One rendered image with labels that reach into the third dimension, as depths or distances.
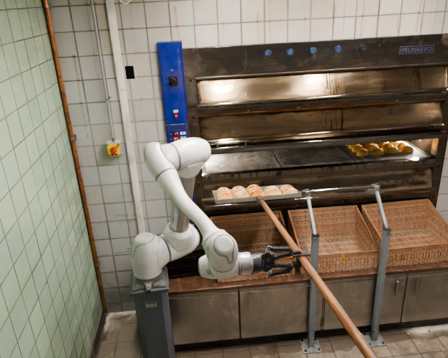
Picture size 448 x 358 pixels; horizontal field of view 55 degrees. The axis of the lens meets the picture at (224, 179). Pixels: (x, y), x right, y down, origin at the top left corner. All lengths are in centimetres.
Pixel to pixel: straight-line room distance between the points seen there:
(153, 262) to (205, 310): 94
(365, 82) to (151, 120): 153
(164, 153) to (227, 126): 123
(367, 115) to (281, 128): 64
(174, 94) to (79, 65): 64
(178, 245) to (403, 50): 205
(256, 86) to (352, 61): 69
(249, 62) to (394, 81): 104
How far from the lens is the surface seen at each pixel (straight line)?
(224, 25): 296
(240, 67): 301
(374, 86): 327
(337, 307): 141
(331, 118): 323
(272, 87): 306
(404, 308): 355
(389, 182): 358
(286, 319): 329
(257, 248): 338
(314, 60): 311
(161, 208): 330
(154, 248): 227
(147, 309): 245
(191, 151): 195
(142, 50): 297
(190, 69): 298
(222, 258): 152
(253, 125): 310
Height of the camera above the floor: 242
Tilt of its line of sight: 23 degrees down
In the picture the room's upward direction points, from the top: 3 degrees counter-clockwise
